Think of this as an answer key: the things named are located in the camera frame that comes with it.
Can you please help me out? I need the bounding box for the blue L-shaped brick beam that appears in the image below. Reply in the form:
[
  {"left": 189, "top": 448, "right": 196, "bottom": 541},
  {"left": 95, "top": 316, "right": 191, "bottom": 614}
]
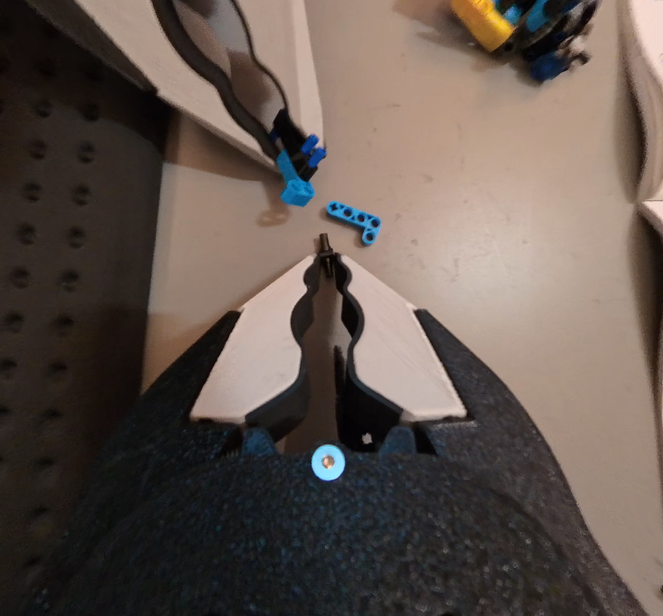
[{"left": 325, "top": 200, "right": 383, "bottom": 246}]

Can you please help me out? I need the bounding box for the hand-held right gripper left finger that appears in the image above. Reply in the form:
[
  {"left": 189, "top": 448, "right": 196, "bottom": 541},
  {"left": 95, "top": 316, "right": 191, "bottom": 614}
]
[{"left": 190, "top": 255, "right": 318, "bottom": 443}]

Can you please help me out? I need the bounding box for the black perforated panel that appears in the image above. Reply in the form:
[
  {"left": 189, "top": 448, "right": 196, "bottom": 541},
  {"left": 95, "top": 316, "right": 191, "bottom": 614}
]
[{"left": 0, "top": 0, "right": 172, "bottom": 616}]

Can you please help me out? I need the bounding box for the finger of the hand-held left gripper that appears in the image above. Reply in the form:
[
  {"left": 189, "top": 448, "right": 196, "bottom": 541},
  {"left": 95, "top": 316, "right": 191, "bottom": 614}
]
[
  {"left": 39, "top": 0, "right": 283, "bottom": 174},
  {"left": 181, "top": 0, "right": 326, "bottom": 143}
]

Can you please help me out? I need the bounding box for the open instruction booklet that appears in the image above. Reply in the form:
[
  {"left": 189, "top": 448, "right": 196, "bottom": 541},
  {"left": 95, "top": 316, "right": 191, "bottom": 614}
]
[{"left": 619, "top": 0, "right": 663, "bottom": 265}]

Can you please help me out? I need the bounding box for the small black brick pin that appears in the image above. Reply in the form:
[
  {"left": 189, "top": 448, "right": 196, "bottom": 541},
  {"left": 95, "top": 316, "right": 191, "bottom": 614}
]
[{"left": 317, "top": 233, "right": 336, "bottom": 277}]

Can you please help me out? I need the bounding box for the blue yellow toy vehicle assembly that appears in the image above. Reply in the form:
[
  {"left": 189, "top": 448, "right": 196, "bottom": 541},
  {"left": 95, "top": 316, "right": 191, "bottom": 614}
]
[{"left": 432, "top": 0, "right": 619, "bottom": 84}]

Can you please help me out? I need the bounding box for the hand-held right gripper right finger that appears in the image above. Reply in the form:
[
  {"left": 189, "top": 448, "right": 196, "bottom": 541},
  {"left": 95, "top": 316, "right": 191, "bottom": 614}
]
[{"left": 331, "top": 255, "right": 467, "bottom": 455}]

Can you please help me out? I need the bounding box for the grey desk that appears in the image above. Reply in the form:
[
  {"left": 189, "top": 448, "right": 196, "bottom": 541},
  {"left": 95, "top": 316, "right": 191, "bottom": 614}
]
[{"left": 142, "top": 0, "right": 663, "bottom": 616}]

